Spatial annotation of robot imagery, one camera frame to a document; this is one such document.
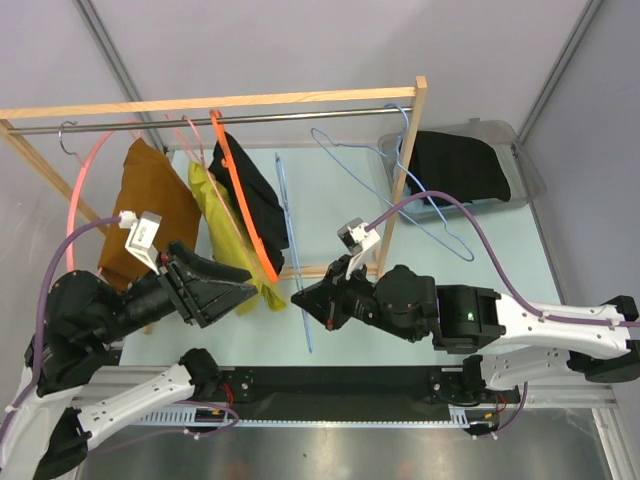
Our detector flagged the metal clothes rail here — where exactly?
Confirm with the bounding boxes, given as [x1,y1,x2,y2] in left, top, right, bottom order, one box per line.
[7,106,414,136]

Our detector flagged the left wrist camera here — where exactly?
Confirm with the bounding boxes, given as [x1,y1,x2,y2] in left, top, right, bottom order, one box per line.
[118,210,162,275]

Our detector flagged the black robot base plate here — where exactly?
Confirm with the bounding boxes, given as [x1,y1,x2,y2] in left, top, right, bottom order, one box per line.
[206,366,488,410]

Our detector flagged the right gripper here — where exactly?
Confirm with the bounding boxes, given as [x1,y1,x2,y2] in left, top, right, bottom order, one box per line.
[292,254,421,343]

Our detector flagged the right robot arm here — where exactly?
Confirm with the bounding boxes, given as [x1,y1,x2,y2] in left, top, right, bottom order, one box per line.
[291,255,639,401]

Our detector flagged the wooden clothes rack frame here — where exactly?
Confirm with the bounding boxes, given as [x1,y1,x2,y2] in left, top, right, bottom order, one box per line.
[0,75,428,335]

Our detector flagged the clear plastic bin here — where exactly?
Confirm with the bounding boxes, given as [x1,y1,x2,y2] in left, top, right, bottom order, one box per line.
[377,118,547,226]

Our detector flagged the black trousers on orange hanger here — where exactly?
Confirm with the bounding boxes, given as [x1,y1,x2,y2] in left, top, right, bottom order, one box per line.
[226,133,289,274]

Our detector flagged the pink plastic hanger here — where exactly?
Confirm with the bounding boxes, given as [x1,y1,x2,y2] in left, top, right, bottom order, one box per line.
[66,118,146,271]

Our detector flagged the black trousers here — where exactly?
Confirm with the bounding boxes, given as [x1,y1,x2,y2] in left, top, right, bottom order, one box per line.
[406,131,511,203]
[226,133,289,274]

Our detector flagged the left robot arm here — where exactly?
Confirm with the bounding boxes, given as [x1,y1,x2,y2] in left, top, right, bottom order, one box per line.
[1,241,257,479]

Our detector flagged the orange plastic hanger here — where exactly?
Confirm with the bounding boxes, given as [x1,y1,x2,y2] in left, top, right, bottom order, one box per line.
[209,109,279,283]

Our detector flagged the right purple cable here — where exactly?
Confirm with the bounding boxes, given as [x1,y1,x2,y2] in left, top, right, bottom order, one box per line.
[367,190,640,329]

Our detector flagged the light blue wire hanger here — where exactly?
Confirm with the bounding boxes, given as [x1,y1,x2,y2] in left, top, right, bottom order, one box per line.
[310,102,476,263]

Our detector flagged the brown trousers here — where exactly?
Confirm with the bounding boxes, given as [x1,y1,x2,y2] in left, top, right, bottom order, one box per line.
[98,139,201,290]

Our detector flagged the light blue trousers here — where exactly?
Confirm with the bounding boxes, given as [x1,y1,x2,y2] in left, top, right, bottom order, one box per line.
[392,166,472,216]

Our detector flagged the white cable duct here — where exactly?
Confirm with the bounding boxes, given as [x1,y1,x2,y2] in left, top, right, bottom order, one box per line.
[133,400,501,430]

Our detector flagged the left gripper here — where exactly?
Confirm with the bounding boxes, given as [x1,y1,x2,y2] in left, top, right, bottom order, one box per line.
[96,236,260,342]

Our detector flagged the yellow trousers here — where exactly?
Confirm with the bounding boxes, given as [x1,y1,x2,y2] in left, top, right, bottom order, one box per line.
[188,162,287,315]

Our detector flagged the pink wire hanger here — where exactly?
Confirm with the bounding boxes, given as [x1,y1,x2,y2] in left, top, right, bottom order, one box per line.
[174,115,265,288]

